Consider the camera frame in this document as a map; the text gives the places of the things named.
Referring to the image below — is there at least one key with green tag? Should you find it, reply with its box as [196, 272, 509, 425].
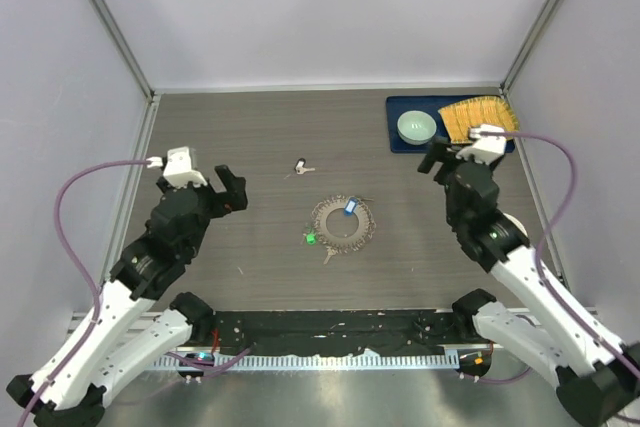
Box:
[301, 224, 317, 245]

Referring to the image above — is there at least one key with blue tag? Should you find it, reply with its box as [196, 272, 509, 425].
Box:
[343, 196, 373, 216]

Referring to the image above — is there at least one metal disc with keyrings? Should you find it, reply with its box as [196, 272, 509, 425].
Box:
[310, 194, 376, 254]

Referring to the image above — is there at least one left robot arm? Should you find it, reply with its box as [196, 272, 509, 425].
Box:
[7, 165, 248, 426]

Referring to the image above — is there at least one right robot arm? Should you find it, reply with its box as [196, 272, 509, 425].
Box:
[418, 126, 639, 426]

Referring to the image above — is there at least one pale green bowl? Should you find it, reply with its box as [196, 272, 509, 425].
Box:
[396, 110, 437, 146]

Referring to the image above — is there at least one yellow woven cloth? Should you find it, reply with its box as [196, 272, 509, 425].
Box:
[438, 96, 520, 145]

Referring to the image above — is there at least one cream bowl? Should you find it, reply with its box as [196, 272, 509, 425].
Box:
[504, 213, 529, 241]

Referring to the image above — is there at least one blue tray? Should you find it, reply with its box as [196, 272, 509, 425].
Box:
[386, 95, 520, 154]

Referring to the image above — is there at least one key with black tag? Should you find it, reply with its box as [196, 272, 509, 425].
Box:
[294, 158, 315, 175]

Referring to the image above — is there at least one plain silver key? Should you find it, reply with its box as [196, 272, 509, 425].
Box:
[323, 248, 336, 265]

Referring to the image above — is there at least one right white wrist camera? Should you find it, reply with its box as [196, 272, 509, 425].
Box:
[455, 124, 507, 165]

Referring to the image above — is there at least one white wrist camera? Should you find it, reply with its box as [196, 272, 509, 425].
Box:
[145, 146, 208, 189]
[455, 124, 507, 165]

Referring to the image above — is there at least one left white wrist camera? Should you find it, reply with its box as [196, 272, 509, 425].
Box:
[145, 146, 208, 189]

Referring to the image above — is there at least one front aluminium frame rail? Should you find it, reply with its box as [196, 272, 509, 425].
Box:
[62, 305, 612, 352]

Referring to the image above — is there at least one aluminium frame rail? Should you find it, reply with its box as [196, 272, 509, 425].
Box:
[503, 0, 595, 306]
[88, 0, 161, 281]
[62, 305, 612, 352]

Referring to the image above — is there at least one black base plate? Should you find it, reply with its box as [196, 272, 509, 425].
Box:
[188, 309, 488, 357]

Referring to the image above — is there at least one white cable duct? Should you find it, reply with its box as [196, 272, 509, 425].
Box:
[144, 352, 460, 373]

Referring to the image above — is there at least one right aluminium frame rail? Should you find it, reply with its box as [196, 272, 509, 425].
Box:
[503, 0, 595, 306]

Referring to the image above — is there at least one left aluminium frame rail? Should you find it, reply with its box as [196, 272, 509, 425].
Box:
[88, 0, 161, 281]

